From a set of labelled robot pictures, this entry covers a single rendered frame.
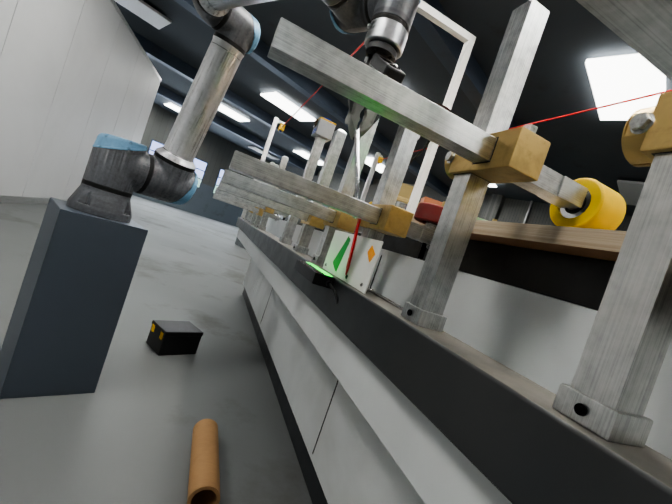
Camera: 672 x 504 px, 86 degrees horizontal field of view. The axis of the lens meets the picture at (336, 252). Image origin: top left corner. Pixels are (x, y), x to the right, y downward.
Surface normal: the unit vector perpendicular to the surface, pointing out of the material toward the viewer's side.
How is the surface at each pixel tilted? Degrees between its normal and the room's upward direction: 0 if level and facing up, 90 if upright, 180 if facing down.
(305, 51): 90
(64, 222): 90
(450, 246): 90
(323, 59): 90
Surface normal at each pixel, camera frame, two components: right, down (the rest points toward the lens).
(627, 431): 0.32, 0.14
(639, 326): -0.89, -0.29
